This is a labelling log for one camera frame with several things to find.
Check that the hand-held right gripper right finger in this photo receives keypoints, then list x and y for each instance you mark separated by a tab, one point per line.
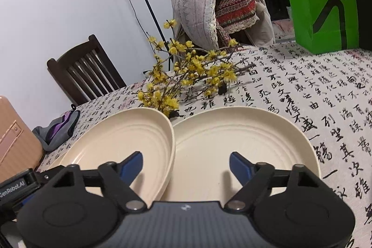
239	166

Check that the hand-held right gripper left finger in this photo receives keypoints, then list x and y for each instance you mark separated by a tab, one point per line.
132	163

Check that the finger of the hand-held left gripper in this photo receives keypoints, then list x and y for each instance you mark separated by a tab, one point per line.
48	174

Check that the cream plate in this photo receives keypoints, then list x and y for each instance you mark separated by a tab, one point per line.
232	134
116	134

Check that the grey purple pouch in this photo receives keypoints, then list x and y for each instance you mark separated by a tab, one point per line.
58	129

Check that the pink suitcase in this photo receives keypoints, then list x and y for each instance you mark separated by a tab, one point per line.
14	134

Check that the dark wooden chair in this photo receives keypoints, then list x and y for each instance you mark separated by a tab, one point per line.
84	70

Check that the yellow flower branch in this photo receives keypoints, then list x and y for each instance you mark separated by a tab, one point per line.
189	68

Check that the green paper bag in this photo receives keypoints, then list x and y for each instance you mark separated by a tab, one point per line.
319	4

